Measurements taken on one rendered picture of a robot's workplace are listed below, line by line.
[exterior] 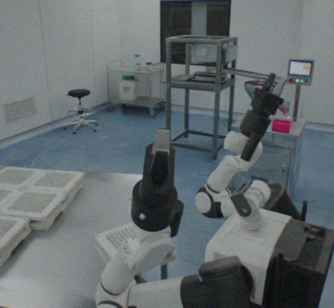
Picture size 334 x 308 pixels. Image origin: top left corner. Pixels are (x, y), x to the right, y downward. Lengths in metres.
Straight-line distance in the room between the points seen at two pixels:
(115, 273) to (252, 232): 0.37
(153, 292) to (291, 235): 0.39
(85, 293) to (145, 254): 0.68
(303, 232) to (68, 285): 0.86
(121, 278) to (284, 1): 5.62
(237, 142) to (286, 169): 2.35
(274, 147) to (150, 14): 4.23
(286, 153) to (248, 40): 3.17
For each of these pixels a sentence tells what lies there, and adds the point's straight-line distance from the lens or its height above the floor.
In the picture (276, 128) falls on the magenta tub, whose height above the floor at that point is 0.79.
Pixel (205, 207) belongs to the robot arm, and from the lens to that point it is 1.35.
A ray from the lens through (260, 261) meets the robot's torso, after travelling 0.94.
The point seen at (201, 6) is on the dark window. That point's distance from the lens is 6.57.
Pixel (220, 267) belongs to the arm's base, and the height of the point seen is 1.29.
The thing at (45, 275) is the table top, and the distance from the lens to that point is 1.53.
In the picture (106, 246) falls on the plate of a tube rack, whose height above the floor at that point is 0.94.
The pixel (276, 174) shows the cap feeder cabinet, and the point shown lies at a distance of 3.60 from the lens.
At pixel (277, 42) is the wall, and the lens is 6.20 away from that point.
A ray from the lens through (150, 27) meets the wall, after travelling 7.01.
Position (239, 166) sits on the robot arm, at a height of 1.30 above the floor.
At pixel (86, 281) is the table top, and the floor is 0.87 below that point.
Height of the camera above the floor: 1.81
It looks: 20 degrees down
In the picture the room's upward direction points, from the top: straight up
